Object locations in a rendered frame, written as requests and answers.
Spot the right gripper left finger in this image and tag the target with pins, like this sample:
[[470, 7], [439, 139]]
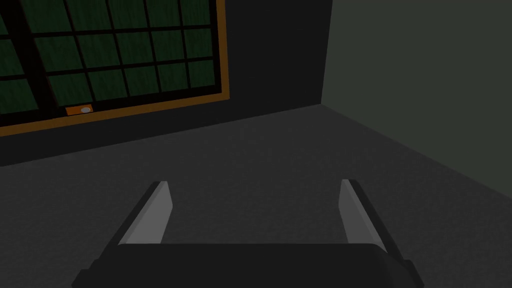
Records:
[[150, 218]]

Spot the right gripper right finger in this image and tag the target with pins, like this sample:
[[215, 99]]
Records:
[[358, 218]]

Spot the wood-framed grid window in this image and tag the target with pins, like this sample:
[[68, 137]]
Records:
[[116, 60]]

